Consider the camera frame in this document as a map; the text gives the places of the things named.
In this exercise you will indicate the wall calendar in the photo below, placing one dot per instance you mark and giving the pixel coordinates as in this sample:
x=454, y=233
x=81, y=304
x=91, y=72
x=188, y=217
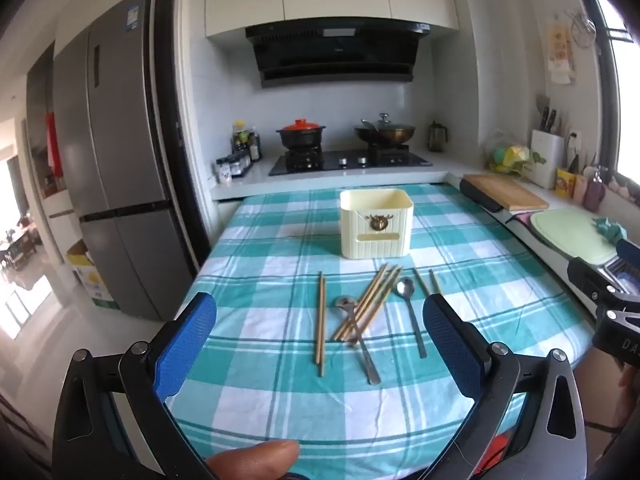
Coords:
x=561, y=52

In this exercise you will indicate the yellow cardboard box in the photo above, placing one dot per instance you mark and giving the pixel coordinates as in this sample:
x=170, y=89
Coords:
x=90, y=275

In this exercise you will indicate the teal cloth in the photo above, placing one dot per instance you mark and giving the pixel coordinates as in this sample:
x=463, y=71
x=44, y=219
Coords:
x=610, y=230

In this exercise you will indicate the row of spice jars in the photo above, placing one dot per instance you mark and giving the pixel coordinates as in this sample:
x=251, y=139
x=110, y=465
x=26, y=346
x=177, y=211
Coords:
x=232, y=166

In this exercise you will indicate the black pot with red lid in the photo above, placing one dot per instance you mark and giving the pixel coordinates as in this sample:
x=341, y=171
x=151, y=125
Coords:
x=300, y=135

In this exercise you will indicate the teal checked tablecloth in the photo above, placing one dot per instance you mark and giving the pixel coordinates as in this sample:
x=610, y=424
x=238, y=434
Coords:
x=280, y=270

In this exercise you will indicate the green cutting board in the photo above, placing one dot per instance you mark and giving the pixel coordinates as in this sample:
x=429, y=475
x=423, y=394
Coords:
x=565, y=232

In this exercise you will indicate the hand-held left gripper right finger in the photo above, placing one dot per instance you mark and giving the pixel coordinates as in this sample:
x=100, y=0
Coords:
x=450, y=347

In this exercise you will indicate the window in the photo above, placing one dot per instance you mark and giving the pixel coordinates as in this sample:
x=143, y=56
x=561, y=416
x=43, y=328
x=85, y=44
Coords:
x=625, y=100

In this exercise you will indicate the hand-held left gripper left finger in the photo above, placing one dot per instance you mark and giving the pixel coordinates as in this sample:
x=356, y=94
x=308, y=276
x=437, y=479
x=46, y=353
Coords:
x=187, y=345

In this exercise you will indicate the steel spoon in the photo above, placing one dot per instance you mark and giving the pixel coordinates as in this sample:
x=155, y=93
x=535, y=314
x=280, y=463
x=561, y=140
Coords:
x=406, y=288
x=346, y=303

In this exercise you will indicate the wok with glass lid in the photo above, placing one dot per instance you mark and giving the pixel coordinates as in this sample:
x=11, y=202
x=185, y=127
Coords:
x=385, y=132

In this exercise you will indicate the black kettle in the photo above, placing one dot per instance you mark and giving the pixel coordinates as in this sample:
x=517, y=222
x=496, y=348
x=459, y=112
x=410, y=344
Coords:
x=438, y=137

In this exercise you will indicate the black range hood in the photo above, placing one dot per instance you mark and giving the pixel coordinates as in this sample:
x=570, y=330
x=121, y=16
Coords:
x=335, y=55

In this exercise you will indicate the cream plastic utensil holder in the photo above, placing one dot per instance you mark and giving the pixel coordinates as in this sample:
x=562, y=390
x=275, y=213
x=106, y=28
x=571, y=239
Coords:
x=375, y=222

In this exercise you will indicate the plastic bag with yellow contents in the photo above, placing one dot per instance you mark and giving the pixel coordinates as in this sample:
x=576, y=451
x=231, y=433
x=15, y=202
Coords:
x=507, y=157

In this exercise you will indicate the black padded bar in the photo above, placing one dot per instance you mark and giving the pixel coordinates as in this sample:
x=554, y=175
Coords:
x=480, y=196

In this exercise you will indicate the wooden chopstick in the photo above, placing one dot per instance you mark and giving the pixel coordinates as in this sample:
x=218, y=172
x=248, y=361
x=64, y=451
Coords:
x=318, y=320
x=381, y=302
x=367, y=300
x=374, y=302
x=421, y=281
x=360, y=300
x=323, y=330

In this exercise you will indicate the red hanging decoration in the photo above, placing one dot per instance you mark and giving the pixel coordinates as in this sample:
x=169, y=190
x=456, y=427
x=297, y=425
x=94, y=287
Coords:
x=54, y=145

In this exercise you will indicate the person's left hand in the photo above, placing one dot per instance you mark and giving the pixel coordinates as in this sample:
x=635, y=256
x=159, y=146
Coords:
x=255, y=462

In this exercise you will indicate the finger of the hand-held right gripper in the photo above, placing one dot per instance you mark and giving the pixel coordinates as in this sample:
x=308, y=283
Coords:
x=592, y=282

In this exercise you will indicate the dark sauce bottle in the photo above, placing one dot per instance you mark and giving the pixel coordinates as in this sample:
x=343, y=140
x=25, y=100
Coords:
x=254, y=147

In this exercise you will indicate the grey refrigerator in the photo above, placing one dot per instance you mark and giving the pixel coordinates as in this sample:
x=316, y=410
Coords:
x=120, y=160

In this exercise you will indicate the black gas stove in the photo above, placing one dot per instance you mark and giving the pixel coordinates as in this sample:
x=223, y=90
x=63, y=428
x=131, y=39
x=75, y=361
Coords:
x=350, y=162

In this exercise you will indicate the white knife block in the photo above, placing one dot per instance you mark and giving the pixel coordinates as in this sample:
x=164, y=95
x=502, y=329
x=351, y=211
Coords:
x=546, y=160

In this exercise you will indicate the yellow packet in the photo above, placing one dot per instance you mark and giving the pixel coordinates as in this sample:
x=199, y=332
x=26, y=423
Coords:
x=565, y=182

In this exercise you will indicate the yellow capped condiment bottle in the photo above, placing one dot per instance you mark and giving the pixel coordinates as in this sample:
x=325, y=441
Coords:
x=240, y=137

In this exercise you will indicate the wooden cutting board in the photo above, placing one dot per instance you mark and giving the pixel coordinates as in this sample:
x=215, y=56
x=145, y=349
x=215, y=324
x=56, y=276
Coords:
x=507, y=191

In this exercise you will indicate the purple soap bottle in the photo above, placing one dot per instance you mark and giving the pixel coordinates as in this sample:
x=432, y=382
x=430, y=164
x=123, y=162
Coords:
x=594, y=192

